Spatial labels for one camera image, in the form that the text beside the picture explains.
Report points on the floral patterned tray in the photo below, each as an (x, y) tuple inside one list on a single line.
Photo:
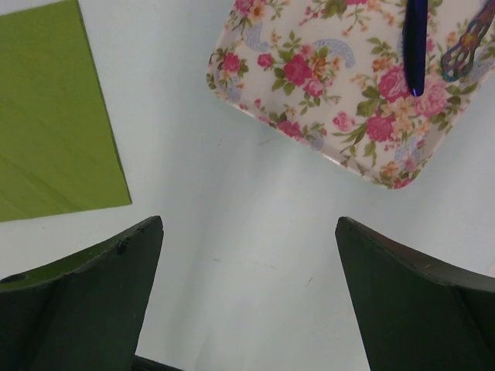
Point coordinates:
[(330, 74)]

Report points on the iridescent fork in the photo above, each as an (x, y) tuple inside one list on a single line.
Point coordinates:
[(458, 61)]

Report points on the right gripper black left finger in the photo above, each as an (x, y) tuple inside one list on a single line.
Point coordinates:
[(84, 311)]

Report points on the green paper napkin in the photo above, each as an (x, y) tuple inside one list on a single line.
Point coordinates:
[(58, 153)]

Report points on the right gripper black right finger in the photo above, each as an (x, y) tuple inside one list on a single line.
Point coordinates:
[(415, 312)]

